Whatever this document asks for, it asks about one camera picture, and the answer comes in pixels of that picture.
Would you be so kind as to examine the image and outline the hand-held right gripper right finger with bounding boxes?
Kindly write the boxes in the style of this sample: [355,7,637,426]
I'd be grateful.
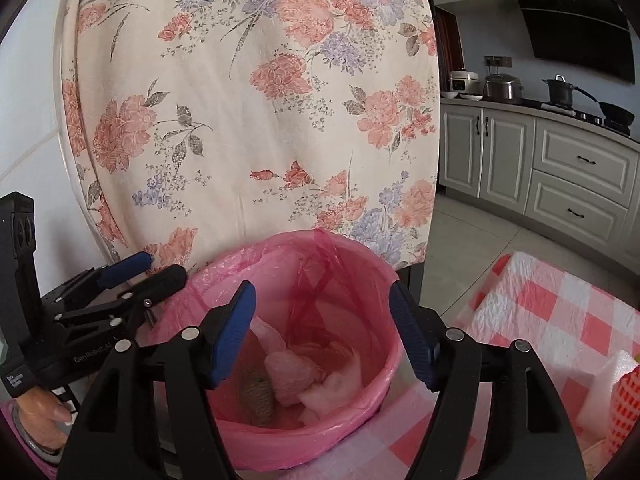
[389,280,588,480]

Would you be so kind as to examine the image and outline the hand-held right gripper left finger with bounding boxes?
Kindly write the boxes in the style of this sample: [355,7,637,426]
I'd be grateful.
[55,280,258,480]

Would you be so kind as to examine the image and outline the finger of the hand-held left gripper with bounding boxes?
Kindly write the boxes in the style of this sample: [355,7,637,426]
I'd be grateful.
[55,263,189,342]
[42,252,154,312]

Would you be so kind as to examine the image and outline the bin with pink plastic bag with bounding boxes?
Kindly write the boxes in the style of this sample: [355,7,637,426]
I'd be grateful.
[147,229,404,472]

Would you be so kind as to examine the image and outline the crumpled tissue trash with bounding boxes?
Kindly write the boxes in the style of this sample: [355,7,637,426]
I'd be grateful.
[264,350,323,406]

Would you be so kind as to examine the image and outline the person's left hand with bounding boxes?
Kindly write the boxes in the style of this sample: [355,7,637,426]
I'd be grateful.
[12,391,76,458]

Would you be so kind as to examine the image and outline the green woven scrub pad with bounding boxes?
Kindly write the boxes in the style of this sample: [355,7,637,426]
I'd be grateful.
[235,367,276,423]

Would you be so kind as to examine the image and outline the white crumpled tissue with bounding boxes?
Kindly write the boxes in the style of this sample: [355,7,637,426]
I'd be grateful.
[297,375,361,423]

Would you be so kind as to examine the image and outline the pink checkered tablecloth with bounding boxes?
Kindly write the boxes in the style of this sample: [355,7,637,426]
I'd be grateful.
[220,251,640,480]

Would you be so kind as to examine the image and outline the floral printed cloth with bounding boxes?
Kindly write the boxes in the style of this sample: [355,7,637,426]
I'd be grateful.
[60,0,442,281]

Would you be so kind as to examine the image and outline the white foam sheet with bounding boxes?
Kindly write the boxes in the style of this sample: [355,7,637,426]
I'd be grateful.
[575,350,640,443]

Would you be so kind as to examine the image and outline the white cabinet drawer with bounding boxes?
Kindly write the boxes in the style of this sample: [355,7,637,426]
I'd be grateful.
[525,170,632,247]
[532,119,640,182]

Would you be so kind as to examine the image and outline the white lower kitchen cabinets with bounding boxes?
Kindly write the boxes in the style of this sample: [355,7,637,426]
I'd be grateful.
[437,99,640,247]

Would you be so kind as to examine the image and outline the red mesh basket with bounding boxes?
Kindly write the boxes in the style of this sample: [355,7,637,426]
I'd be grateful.
[606,365,640,458]

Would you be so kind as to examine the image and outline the brown framed glass door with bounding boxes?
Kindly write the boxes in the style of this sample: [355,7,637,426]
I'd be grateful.
[436,9,462,194]

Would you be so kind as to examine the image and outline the white rice cooker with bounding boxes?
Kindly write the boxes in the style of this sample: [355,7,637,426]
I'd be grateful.
[447,69,482,97]

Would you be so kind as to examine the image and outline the silver pressure cooker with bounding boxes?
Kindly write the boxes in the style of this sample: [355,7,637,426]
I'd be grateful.
[482,72,525,104]

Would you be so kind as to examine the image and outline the gas stove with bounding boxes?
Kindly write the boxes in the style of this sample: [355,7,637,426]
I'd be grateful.
[539,101,632,135]

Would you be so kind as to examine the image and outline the black cooking pot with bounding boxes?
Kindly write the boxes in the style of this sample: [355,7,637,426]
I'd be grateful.
[542,75,601,109]

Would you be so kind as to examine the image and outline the black frying pan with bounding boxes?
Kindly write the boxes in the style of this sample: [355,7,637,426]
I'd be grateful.
[575,87,637,129]

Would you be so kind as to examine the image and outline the black range hood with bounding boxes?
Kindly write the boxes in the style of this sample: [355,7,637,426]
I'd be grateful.
[511,0,637,84]

